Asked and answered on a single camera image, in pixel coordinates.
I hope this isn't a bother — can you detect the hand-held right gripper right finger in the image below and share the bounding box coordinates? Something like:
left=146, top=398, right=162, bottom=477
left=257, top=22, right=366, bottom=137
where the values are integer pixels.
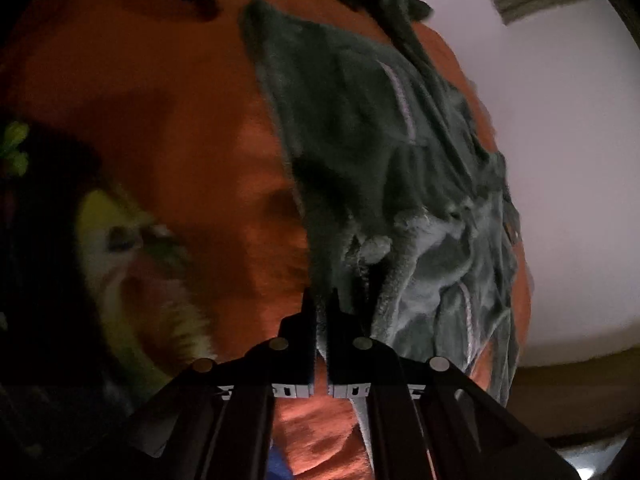
left=327, top=289, right=581, bottom=480

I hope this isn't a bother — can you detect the green fleece robe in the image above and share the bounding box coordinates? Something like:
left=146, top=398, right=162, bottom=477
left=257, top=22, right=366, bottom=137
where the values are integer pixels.
left=240, top=0, right=527, bottom=407

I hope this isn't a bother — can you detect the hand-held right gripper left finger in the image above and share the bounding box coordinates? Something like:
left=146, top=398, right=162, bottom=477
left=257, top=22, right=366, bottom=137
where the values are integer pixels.
left=120, top=289, right=317, bottom=480

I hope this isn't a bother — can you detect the colourful printed cloth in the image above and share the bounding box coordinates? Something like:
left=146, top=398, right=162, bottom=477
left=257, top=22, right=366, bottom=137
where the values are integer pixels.
left=0, top=120, right=217, bottom=411

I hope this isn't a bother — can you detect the orange bed blanket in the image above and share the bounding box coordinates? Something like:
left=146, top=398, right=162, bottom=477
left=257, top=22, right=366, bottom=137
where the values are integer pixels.
left=0, top=0, right=533, bottom=480

